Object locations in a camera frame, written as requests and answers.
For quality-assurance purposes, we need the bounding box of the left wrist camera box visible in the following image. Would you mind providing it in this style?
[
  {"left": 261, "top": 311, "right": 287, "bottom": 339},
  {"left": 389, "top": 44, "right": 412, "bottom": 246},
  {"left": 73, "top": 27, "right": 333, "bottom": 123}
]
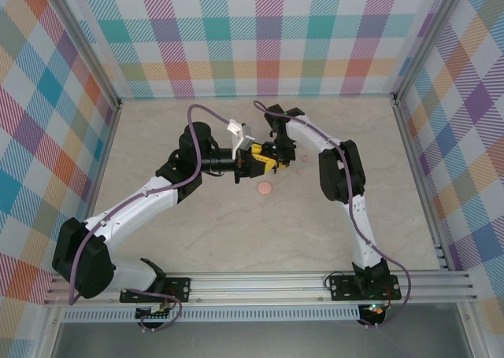
[{"left": 226, "top": 118, "right": 256, "bottom": 151}]

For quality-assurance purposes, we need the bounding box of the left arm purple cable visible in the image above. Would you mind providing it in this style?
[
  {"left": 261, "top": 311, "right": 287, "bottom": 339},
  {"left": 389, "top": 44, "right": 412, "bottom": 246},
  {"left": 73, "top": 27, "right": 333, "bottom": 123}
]
[{"left": 69, "top": 104, "right": 239, "bottom": 333}]

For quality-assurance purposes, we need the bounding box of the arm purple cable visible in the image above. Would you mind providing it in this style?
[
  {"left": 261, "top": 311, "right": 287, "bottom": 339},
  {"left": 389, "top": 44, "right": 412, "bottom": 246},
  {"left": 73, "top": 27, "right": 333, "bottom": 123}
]
[
  {"left": 69, "top": 104, "right": 239, "bottom": 333},
  {"left": 254, "top": 100, "right": 413, "bottom": 330}
]

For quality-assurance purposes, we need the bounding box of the aluminium table side rail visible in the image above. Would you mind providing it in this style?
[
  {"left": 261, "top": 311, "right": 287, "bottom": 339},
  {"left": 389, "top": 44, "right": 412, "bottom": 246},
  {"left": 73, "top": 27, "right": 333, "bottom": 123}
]
[
  {"left": 67, "top": 100, "right": 124, "bottom": 277},
  {"left": 392, "top": 97, "right": 450, "bottom": 271}
]

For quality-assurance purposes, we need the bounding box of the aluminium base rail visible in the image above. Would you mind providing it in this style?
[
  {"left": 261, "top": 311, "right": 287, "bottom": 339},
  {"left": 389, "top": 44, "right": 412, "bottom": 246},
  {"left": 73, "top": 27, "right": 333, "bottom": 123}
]
[{"left": 43, "top": 270, "right": 478, "bottom": 306}]

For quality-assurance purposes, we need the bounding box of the slotted grey cable duct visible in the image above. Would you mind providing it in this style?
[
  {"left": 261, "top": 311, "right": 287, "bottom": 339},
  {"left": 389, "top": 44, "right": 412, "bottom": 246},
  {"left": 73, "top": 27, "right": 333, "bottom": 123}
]
[{"left": 61, "top": 308, "right": 362, "bottom": 323}]

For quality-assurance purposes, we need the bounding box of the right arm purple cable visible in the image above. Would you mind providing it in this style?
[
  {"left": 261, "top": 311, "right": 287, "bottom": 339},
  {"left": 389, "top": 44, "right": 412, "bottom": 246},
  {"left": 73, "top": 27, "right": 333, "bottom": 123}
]
[{"left": 254, "top": 100, "right": 413, "bottom": 330}]

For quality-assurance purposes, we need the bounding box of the aluminium frame post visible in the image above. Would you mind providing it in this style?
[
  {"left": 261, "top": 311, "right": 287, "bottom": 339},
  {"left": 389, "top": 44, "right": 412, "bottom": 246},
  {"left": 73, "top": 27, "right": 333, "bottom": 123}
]
[
  {"left": 46, "top": 0, "right": 123, "bottom": 113},
  {"left": 391, "top": 0, "right": 464, "bottom": 107}
]

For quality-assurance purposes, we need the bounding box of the aluminium frame leg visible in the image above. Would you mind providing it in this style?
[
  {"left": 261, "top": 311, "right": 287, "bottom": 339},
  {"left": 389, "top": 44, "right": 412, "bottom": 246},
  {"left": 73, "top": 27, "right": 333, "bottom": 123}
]
[
  {"left": 456, "top": 301, "right": 487, "bottom": 358},
  {"left": 37, "top": 305, "right": 66, "bottom": 358}
]

